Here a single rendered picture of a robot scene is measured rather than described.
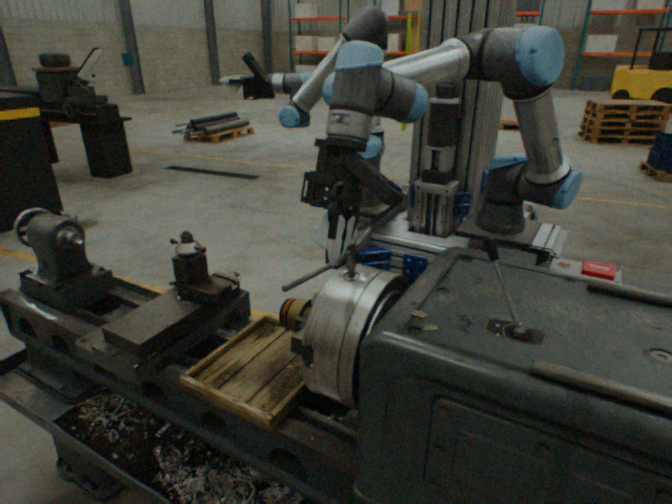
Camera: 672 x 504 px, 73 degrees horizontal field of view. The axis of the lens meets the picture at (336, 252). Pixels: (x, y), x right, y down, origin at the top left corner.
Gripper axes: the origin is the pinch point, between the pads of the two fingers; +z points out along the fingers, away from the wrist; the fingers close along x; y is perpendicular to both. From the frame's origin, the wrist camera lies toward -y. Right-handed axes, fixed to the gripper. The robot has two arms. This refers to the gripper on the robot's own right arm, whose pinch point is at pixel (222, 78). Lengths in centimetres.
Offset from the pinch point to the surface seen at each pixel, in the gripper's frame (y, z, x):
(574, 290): 21, -106, -94
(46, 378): 91, 56, -74
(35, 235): 40, 53, -56
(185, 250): 35, -8, -66
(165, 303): 51, -1, -73
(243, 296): 58, -20, -58
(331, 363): 33, -60, -108
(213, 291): 46, -17, -71
